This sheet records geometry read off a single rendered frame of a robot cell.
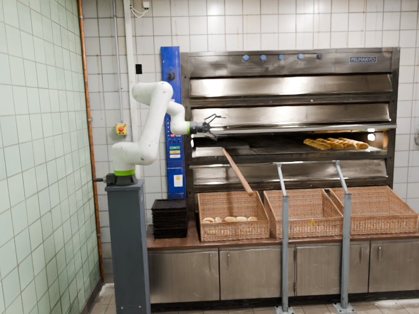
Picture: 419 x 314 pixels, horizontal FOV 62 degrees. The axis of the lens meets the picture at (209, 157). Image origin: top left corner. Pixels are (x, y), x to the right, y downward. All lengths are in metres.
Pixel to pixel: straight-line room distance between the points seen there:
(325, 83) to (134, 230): 2.11
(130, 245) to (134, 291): 0.30
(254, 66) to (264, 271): 1.72
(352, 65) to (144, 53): 1.83
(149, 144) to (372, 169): 2.25
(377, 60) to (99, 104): 2.48
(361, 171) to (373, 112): 0.54
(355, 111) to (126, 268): 2.36
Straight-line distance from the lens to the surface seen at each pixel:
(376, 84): 3.50
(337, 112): 3.36
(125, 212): 2.12
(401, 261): 3.30
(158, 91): 2.11
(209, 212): 3.19
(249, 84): 3.15
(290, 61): 3.25
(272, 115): 3.18
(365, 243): 3.11
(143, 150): 1.97
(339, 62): 3.39
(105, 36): 3.24
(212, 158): 3.15
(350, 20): 3.46
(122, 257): 2.23
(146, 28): 3.19
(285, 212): 2.72
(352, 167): 3.49
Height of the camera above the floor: 1.67
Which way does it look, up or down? 9 degrees down
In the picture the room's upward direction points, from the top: 2 degrees counter-clockwise
